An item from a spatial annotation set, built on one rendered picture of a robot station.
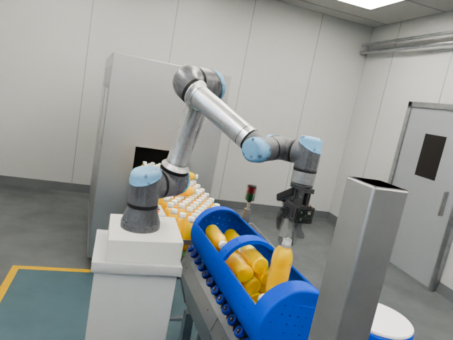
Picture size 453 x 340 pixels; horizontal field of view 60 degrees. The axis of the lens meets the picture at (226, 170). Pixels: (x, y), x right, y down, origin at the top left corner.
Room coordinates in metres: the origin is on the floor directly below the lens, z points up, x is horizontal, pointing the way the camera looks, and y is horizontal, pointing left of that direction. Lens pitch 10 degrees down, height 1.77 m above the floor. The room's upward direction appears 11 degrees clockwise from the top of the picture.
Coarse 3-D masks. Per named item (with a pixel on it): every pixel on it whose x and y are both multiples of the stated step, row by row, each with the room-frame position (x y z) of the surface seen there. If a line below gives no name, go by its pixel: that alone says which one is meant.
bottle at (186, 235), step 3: (186, 222) 2.13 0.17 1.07; (189, 222) 2.11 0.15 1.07; (192, 222) 2.11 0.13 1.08; (186, 225) 2.11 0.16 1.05; (189, 225) 2.10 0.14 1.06; (183, 228) 2.12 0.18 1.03; (186, 228) 2.10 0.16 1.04; (189, 228) 2.10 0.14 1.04; (183, 231) 2.11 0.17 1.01; (186, 231) 2.10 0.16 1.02; (189, 231) 2.10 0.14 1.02; (183, 234) 2.11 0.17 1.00; (186, 234) 2.10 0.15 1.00; (189, 234) 2.10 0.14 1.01; (183, 237) 2.10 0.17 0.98; (186, 237) 2.10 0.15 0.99; (189, 237) 2.10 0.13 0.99; (183, 246) 2.10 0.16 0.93; (186, 246) 2.10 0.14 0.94; (183, 249) 2.10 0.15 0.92; (186, 249) 2.09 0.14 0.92
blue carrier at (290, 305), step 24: (216, 216) 1.97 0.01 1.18; (192, 240) 1.90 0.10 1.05; (240, 240) 1.55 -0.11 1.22; (264, 240) 1.60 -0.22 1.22; (216, 264) 1.53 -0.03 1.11; (240, 288) 1.30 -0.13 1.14; (288, 288) 1.18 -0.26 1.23; (312, 288) 1.21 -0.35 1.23; (240, 312) 1.25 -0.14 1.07; (264, 312) 1.13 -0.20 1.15; (288, 312) 1.16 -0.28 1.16; (312, 312) 1.19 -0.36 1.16; (264, 336) 1.13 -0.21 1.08; (288, 336) 1.16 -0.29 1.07
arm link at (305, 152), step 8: (304, 136) 1.23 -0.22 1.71; (296, 144) 1.23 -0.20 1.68; (304, 144) 1.21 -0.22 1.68; (312, 144) 1.20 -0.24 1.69; (320, 144) 1.21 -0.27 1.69; (296, 152) 1.22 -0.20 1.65; (304, 152) 1.21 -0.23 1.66; (312, 152) 1.20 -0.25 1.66; (320, 152) 1.22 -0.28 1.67; (296, 160) 1.23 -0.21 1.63; (304, 160) 1.20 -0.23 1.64; (312, 160) 1.20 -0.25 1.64; (296, 168) 1.22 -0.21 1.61; (304, 168) 1.20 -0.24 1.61; (312, 168) 1.20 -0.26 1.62
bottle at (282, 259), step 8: (280, 248) 1.24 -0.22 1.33; (288, 248) 1.24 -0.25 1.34; (272, 256) 1.25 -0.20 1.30; (280, 256) 1.22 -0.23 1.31; (288, 256) 1.23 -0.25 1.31; (272, 264) 1.24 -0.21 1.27; (280, 264) 1.22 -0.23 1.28; (288, 264) 1.22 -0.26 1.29; (272, 272) 1.23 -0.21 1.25; (280, 272) 1.22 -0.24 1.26; (288, 272) 1.23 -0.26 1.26; (272, 280) 1.22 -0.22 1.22; (280, 280) 1.22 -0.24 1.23; (288, 280) 1.24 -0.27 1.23
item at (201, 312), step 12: (192, 276) 1.84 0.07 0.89; (192, 288) 1.78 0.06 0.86; (192, 300) 1.77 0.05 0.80; (204, 300) 1.63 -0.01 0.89; (192, 312) 1.86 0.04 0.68; (204, 312) 1.58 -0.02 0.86; (204, 324) 1.55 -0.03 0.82; (216, 324) 1.46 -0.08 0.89; (240, 324) 1.42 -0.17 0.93; (204, 336) 1.62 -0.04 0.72; (216, 336) 1.42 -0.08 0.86
